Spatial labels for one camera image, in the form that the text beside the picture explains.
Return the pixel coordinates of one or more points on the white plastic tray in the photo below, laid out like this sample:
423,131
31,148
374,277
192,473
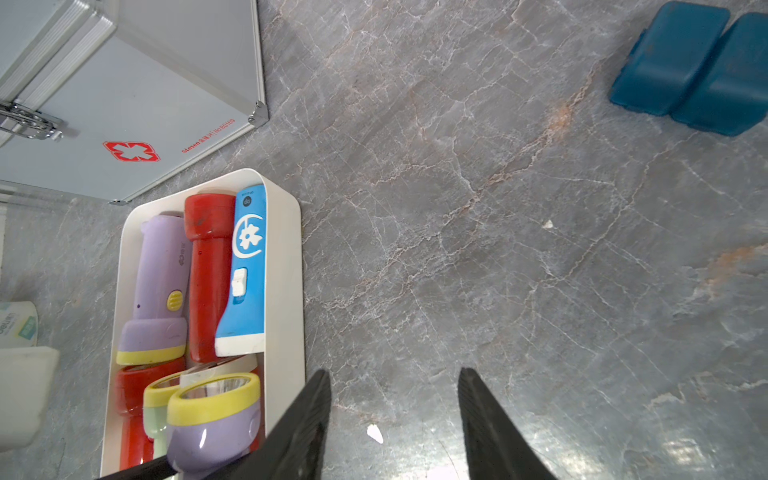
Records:
284,357

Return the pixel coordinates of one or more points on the purple flashlight yellow rim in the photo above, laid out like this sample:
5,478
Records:
213,423

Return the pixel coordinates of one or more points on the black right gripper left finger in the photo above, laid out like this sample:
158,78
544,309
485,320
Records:
294,449

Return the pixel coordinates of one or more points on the blue flashlight white head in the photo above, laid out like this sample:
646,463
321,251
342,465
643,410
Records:
241,330

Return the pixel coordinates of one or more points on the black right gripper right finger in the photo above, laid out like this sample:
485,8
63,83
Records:
495,449

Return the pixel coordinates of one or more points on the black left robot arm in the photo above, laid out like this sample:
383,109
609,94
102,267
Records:
27,376

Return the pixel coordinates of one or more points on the silver metal first-aid case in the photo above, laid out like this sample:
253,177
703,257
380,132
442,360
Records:
107,99

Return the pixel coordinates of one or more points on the short red flashlight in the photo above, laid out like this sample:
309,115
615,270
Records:
208,224

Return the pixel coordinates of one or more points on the small blue block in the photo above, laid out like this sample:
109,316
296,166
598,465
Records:
697,66

